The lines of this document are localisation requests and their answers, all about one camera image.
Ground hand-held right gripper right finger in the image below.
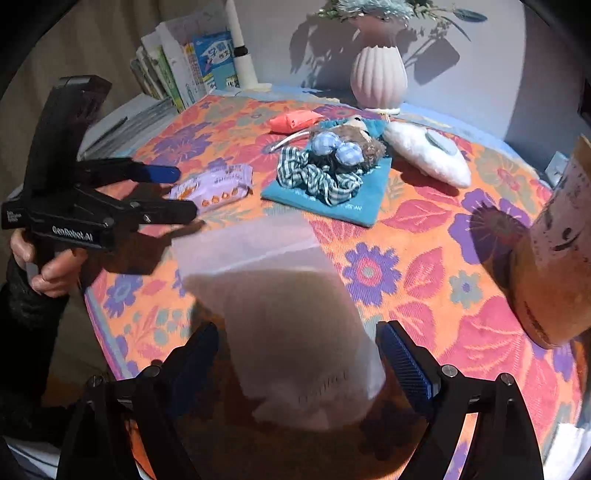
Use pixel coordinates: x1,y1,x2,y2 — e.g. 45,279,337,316
376,320,546,480

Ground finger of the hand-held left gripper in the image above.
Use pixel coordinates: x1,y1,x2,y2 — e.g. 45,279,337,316
78,156,182,186
107,191,200,232

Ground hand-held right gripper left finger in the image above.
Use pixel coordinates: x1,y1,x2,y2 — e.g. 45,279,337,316
58,320,220,480

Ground translucent white plastic bag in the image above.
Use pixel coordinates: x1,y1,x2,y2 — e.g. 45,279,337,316
172,215,387,432

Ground bamboo pen holder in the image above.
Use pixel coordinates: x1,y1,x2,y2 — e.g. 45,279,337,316
508,136,591,349

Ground white plush toy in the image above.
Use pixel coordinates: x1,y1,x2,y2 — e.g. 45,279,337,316
383,121,472,188

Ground person's left hand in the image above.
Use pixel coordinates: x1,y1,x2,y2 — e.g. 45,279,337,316
9,228,81,296

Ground stack of flat books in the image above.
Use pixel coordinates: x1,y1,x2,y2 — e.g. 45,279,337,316
83,95,178,158

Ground purple snack packet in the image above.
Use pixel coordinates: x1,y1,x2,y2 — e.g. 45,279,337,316
167,164,254,213

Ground floral orange table cloth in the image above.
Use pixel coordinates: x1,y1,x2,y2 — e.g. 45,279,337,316
85,88,583,480

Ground row of standing books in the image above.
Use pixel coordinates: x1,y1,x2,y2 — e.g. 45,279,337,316
129,21,241,112

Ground silver hair clip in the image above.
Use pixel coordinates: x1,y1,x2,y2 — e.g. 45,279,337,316
271,130,309,152

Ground white desk lamp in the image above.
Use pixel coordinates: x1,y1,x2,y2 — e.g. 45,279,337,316
224,0,273,90

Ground green plaid scrunchie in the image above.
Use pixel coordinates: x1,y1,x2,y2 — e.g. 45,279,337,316
276,147,363,205

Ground orange packet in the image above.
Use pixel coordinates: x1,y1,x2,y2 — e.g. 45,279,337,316
269,110,324,134

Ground teal fabric pouch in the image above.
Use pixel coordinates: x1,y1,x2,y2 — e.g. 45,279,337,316
261,119,393,228

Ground crumpled white tissue paper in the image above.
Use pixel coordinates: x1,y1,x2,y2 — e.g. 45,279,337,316
551,422,587,480

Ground blue gingham bow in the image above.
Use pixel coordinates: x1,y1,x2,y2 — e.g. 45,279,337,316
311,131,365,166

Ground brown plush toy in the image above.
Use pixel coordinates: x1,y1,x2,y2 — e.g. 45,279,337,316
307,115,387,174

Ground pink ribbed vase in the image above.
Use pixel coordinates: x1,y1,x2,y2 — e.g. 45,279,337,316
350,18,409,109

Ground blue white tissue pack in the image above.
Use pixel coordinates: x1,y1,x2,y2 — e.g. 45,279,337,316
549,152,568,185

